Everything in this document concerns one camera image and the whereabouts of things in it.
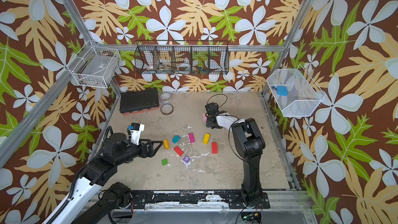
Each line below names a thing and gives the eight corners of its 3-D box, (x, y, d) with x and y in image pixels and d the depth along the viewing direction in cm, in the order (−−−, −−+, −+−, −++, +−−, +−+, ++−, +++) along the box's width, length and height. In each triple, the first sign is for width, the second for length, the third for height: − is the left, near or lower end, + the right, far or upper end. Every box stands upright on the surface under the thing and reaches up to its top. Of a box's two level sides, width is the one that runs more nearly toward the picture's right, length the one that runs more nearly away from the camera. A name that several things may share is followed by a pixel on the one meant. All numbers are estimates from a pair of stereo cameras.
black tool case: (121, 116, 108) (118, 111, 103) (123, 97, 120) (120, 92, 115) (160, 109, 112) (158, 104, 108) (157, 91, 124) (156, 86, 119)
